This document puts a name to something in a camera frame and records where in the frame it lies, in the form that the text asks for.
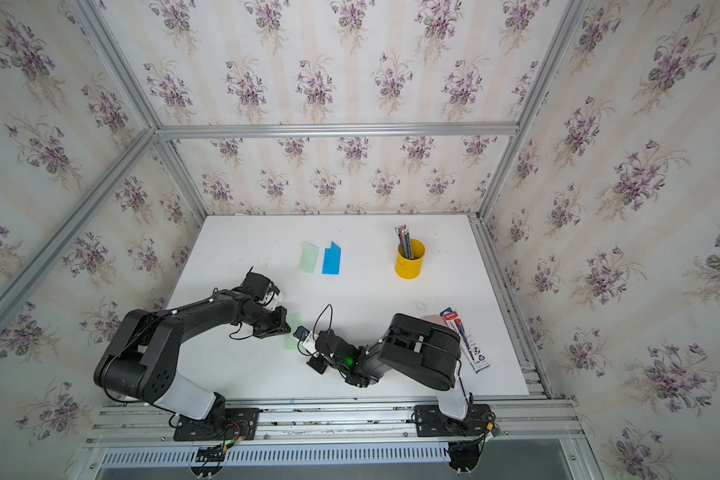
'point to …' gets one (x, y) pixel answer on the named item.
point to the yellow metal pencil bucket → (410, 268)
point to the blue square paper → (331, 260)
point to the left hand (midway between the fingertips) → (292, 330)
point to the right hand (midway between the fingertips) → (310, 347)
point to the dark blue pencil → (406, 242)
